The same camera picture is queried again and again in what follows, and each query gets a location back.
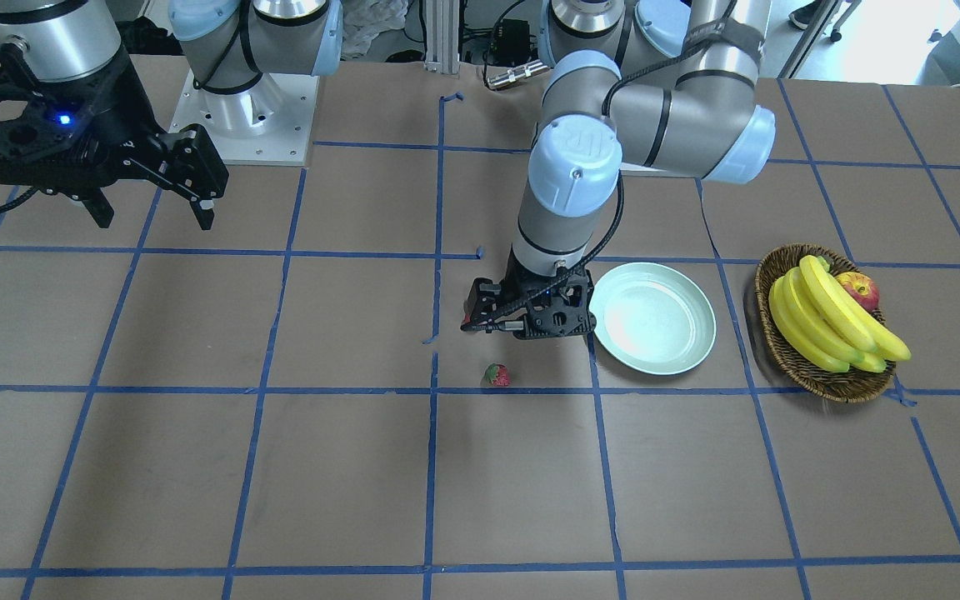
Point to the light green plate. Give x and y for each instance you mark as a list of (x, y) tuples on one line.
[(653, 319)]

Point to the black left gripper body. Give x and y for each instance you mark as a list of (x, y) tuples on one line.
[(484, 298)]

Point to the aluminium frame post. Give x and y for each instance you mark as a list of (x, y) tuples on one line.
[(442, 36)]

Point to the red yellow apple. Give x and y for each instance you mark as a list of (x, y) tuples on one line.
[(861, 288)]

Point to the yellow banana bunch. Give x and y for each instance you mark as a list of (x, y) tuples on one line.
[(826, 325)]

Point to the silver cable connector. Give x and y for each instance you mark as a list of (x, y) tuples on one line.
[(514, 75)]

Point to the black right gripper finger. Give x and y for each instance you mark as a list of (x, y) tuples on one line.
[(97, 205), (203, 210)]

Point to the brown wicker basket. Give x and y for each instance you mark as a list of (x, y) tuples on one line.
[(777, 359)]

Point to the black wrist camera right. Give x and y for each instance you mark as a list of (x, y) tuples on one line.
[(44, 124)]

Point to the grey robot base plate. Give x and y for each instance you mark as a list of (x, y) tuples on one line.
[(268, 125)]

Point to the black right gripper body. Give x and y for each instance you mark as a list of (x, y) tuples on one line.
[(119, 107)]

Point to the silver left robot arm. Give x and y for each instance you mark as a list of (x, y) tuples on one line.
[(665, 85)]

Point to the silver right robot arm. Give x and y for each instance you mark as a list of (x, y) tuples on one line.
[(229, 46)]

